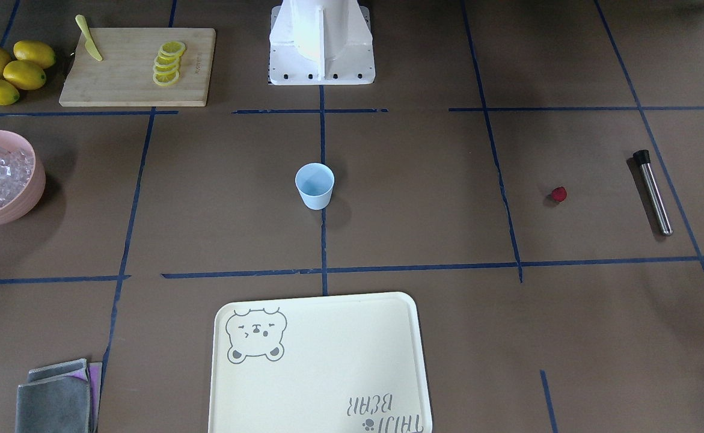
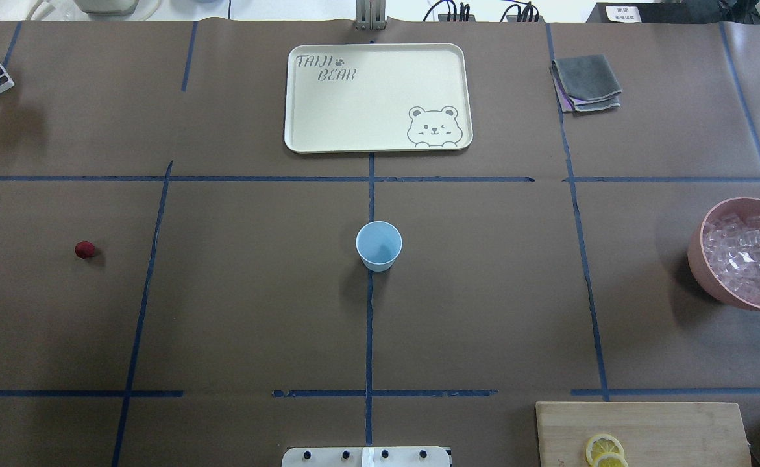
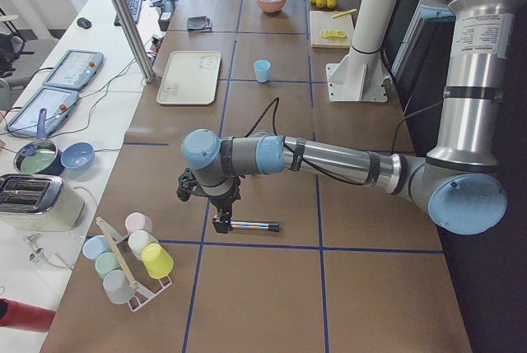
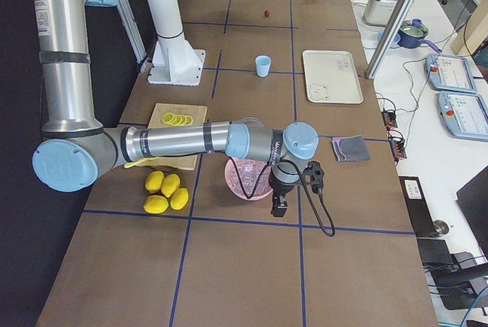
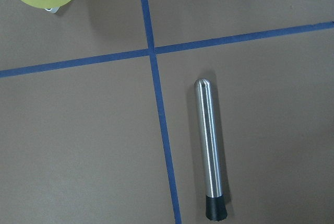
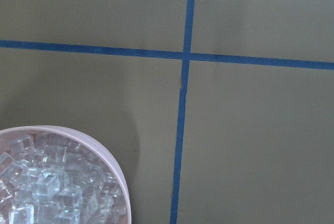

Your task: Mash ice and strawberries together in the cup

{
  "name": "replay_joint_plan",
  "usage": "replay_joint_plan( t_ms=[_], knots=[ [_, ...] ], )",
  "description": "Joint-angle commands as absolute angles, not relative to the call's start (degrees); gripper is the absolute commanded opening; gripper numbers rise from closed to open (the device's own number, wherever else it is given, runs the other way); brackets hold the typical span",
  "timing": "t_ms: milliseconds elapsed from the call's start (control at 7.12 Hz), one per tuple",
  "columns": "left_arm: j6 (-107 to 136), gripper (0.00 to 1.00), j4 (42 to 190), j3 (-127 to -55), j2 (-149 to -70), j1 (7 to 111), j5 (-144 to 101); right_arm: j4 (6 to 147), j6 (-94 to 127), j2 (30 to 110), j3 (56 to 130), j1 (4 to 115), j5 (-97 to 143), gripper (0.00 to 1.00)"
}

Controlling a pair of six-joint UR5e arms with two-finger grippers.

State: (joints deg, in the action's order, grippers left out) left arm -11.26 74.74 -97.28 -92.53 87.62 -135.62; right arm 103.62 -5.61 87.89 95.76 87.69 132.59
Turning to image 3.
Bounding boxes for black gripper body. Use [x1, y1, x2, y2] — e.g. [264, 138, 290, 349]
[205, 176, 240, 216]

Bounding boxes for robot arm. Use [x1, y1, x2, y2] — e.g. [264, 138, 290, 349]
[177, 0, 526, 235]

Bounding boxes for yellow cup on rack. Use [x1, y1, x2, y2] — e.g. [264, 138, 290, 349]
[142, 243, 174, 280]

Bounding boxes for white cup on rack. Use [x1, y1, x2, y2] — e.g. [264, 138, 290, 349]
[128, 230, 159, 262]

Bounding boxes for pink cup on rack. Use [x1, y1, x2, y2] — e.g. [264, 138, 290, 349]
[124, 212, 153, 235]

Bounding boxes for white cup rack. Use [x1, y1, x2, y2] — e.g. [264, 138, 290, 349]
[96, 217, 173, 313]

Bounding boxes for grey cup on rack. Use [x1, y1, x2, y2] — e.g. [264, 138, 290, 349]
[103, 269, 135, 304]

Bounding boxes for green cup on rack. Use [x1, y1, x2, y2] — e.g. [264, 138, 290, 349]
[95, 252, 121, 280]

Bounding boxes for blue cup on rack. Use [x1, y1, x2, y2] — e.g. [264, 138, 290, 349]
[82, 235, 111, 261]

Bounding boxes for light blue plastic cup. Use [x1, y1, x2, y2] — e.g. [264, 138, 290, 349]
[253, 59, 271, 83]

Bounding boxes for steel muddler black tip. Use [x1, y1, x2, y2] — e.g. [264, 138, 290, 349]
[225, 221, 282, 234]

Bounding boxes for cream bear tray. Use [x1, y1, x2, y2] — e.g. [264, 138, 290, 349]
[156, 51, 222, 105]

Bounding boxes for blue bowl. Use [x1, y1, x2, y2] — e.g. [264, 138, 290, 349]
[61, 142, 95, 170]

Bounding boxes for grey folded cloth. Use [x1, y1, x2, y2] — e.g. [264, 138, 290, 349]
[187, 16, 212, 32]

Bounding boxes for blue saucepan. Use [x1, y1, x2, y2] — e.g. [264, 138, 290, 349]
[13, 108, 64, 175]

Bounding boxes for cream toaster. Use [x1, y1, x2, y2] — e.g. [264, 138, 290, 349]
[1, 174, 85, 232]

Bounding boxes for teach pendant near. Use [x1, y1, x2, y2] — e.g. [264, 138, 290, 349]
[6, 86, 79, 139]

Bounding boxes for teach pendant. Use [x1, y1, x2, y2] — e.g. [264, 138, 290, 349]
[43, 49, 104, 91]
[6, 86, 79, 139]

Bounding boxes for lemon slices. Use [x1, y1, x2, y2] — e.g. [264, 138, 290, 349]
[319, 30, 347, 39]

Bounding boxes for teach pendant far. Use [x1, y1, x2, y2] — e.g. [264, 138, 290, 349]
[43, 49, 104, 91]

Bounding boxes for wooden cutting board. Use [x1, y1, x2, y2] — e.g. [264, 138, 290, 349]
[309, 11, 354, 49]

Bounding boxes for black keyboard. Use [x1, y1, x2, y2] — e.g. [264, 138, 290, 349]
[125, 0, 142, 24]

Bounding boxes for red bottle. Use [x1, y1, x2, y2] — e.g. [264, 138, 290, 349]
[1, 299, 56, 332]

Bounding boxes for yellow plastic knife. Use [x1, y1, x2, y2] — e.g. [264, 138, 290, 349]
[331, 8, 357, 19]

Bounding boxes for black computer mouse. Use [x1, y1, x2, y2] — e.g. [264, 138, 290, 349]
[77, 17, 91, 29]

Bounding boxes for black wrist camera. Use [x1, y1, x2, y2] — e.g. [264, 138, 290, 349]
[176, 168, 207, 202]

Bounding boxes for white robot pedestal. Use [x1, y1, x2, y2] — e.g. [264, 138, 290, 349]
[326, 0, 397, 103]

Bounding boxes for aluminium frame post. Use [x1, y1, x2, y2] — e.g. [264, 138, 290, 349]
[111, 0, 155, 83]

